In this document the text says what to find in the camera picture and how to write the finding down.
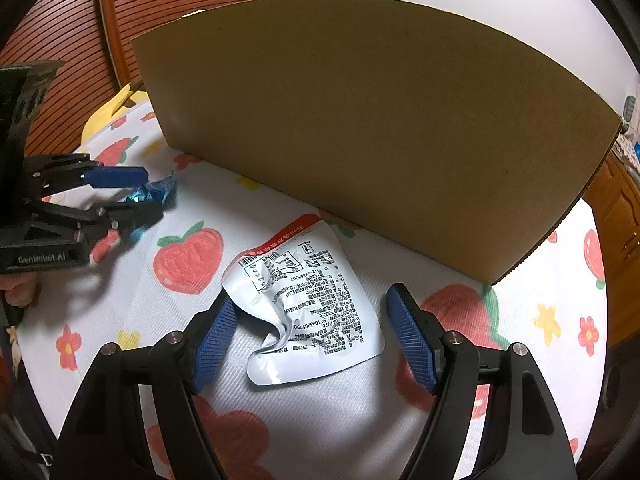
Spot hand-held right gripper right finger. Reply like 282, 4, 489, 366
386, 282, 581, 480

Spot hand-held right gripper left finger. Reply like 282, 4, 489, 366
57, 292, 238, 480

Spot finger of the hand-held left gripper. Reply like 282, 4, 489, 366
27, 154, 149, 196
42, 201, 165, 265

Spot blue foil candy wrapper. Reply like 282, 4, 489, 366
122, 170, 178, 241

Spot silver packet with red stripe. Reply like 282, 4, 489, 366
221, 212, 387, 387

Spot brown cardboard box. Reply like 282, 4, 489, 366
131, 0, 623, 286

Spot person's left hand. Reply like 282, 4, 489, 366
0, 276, 40, 307

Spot yellow plush toy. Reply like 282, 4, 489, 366
80, 80, 148, 141

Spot strawberry flower printed bed sheet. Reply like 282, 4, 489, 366
15, 95, 608, 480

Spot wooden louvred wardrobe door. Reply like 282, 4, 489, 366
0, 0, 283, 161

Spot wooden desk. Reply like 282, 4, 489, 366
582, 132, 640, 281

